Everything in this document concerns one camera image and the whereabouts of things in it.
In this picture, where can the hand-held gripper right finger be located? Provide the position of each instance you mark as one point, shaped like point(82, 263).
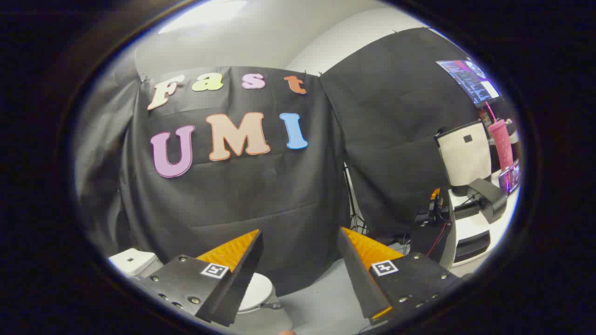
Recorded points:
point(361, 279)

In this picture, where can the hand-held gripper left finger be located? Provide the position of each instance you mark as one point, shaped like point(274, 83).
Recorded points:
point(242, 274)

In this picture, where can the white toilet lid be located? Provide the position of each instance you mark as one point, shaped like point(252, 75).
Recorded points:
point(258, 288)

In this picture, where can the white toilet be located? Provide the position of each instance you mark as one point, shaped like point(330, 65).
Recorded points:
point(132, 261)

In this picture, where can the black tripod stand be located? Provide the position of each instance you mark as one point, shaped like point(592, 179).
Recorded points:
point(356, 214)

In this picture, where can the black box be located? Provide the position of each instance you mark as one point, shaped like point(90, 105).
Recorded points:
point(426, 237)

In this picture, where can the orange and black gripper device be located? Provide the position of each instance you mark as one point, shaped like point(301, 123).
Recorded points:
point(435, 200)

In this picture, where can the plain black backdrop cloth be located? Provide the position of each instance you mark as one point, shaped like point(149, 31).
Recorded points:
point(396, 139)
point(100, 153)

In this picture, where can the black angular device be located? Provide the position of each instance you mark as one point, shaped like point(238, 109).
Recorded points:
point(489, 197)

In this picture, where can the white bag with black trim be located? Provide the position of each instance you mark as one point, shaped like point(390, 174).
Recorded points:
point(465, 153)

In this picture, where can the smartphone with lit screen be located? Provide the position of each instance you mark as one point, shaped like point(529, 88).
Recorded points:
point(510, 177)

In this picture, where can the pink tumbler with straw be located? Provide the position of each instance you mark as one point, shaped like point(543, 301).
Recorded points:
point(503, 144)

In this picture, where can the computer monitor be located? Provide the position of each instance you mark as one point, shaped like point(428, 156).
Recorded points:
point(472, 81)

